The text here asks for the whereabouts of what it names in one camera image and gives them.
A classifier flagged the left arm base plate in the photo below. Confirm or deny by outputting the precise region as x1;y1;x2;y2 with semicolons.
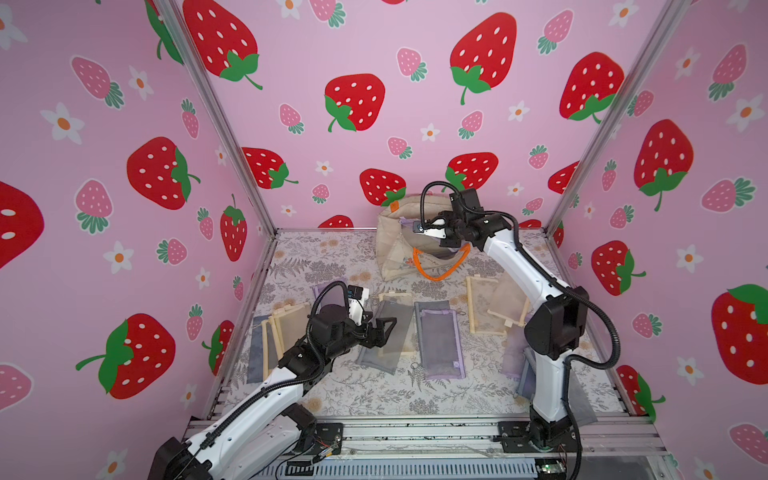
279;421;344;456

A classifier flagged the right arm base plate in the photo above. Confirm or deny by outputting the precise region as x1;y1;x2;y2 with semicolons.
496;418;580;454

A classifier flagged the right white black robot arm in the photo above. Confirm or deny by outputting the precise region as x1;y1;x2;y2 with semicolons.
413;181;621;451

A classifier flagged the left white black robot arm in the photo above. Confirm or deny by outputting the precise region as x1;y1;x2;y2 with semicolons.
149;281;398;479

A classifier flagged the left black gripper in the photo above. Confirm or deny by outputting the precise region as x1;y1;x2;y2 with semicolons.
323;308;394;364

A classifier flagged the grey pouch near right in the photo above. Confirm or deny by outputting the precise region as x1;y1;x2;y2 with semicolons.
501;326;597;425

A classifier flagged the cream canvas tote bag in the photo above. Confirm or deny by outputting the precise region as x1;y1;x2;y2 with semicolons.
375;195;472;282

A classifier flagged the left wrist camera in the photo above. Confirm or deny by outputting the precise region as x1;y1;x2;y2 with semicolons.
346;285;370;325

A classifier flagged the grey mesh pencil pouch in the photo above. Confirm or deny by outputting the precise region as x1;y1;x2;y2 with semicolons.
356;296;415;375

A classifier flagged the purple mesh pouch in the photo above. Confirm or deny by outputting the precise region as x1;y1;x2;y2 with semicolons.
311;281;349;307
415;301;466;380

